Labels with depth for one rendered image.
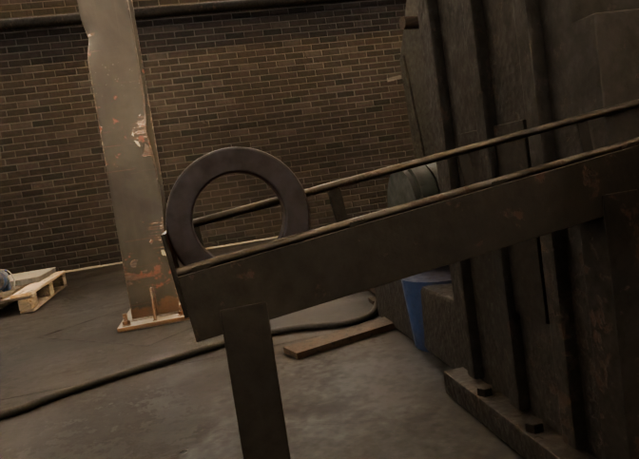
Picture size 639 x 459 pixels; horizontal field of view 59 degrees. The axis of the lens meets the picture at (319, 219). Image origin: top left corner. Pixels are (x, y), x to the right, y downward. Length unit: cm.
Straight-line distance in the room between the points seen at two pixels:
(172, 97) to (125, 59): 358
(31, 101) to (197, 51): 190
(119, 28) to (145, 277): 136
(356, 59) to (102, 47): 435
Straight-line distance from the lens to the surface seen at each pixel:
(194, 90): 691
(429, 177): 207
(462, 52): 144
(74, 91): 705
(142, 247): 329
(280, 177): 74
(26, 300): 462
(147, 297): 332
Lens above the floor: 68
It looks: 4 degrees down
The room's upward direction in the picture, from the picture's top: 8 degrees counter-clockwise
